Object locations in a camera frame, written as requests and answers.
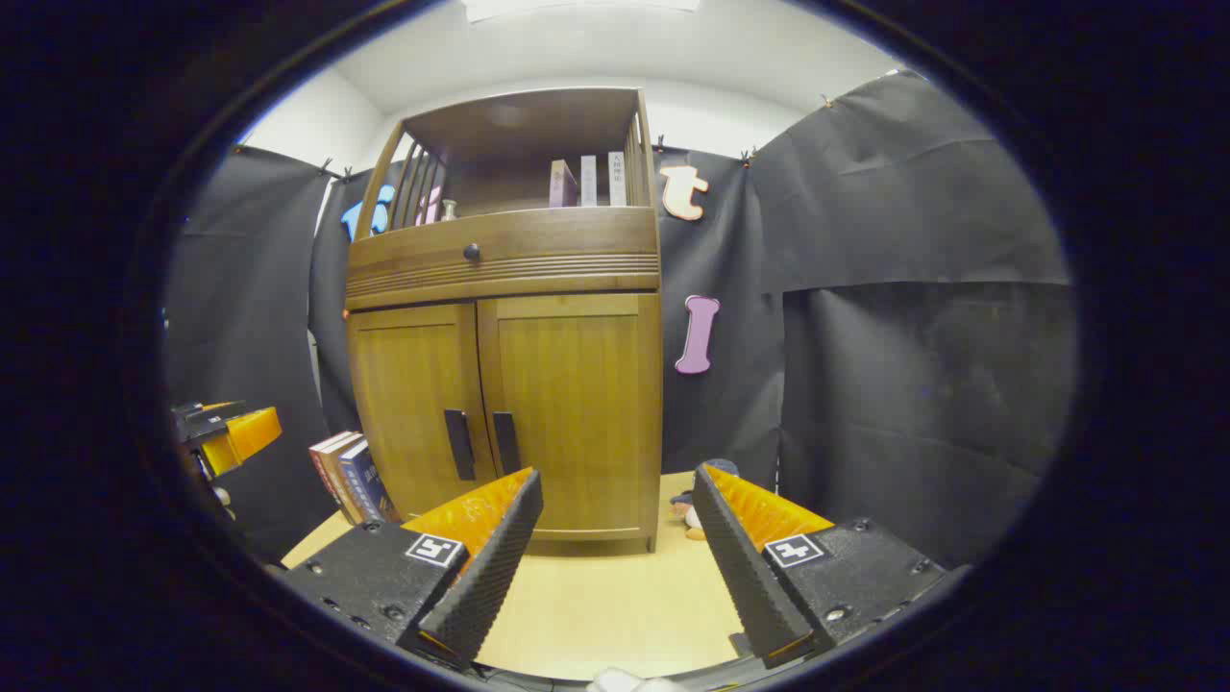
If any wooden cabinet drawer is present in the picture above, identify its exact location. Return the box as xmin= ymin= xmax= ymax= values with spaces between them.
xmin=346 ymin=207 xmax=661 ymax=299

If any brown book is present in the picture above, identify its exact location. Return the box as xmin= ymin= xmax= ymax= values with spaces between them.
xmin=320 ymin=435 xmax=371 ymax=525

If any wooden shoe cabinet door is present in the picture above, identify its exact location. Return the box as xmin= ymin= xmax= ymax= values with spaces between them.
xmin=346 ymin=303 xmax=499 ymax=520
xmin=478 ymin=293 xmax=662 ymax=542

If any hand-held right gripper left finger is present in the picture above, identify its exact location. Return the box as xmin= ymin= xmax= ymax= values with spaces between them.
xmin=279 ymin=468 xmax=545 ymax=672

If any ceiling light panel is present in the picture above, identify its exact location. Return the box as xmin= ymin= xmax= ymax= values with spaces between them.
xmin=461 ymin=0 xmax=702 ymax=24

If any wooden double-door shoe cabinet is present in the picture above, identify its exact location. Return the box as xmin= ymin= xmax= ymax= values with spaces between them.
xmin=343 ymin=86 xmax=664 ymax=556

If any black backdrop cloth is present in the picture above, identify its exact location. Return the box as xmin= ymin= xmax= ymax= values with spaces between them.
xmin=163 ymin=69 xmax=1077 ymax=568

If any black door handle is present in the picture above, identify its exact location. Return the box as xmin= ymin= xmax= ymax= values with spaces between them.
xmin=492 ymin=411 xmax=523 ymax=476
xmin=444 ymin=408 xmax=478 ymax=482

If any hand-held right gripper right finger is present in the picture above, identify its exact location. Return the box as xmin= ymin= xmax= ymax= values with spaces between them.
xmin=692 ymin=463 xmax=972 ymax=671

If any small plush toy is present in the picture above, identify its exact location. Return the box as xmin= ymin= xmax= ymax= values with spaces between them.
xmin=670 ymin=458 xmax=741 ymax=541

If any blue book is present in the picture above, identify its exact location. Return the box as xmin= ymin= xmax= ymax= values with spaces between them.
xmin=338 ymin=440 xmax=400 ymax=525

